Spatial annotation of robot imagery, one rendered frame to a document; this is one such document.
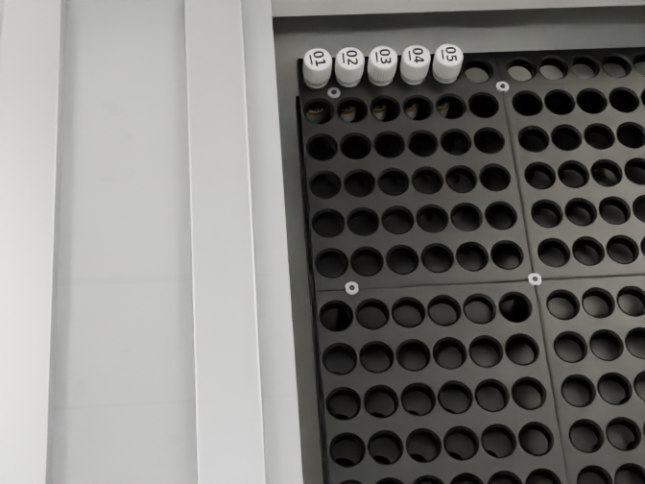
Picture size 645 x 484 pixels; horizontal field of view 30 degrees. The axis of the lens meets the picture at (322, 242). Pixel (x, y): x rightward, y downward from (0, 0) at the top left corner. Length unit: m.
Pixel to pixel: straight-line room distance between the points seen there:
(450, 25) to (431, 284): 0.19
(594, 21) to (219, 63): 0.25
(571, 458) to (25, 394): 0.20
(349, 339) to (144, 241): 0.09
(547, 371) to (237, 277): 0.13
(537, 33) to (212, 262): 0.27
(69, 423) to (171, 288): 0.06
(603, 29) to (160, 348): 0.32
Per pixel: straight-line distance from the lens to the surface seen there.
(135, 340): 0.42
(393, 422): 0.46
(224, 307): 0.41
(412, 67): 0.52
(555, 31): 0.64
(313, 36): 0.62
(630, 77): 0.55
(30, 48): 0.47
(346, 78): 0.52
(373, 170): 0.50
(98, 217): 0.44
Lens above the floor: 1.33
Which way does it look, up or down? 63 degrees down
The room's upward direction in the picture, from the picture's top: 5 degrees clockwise
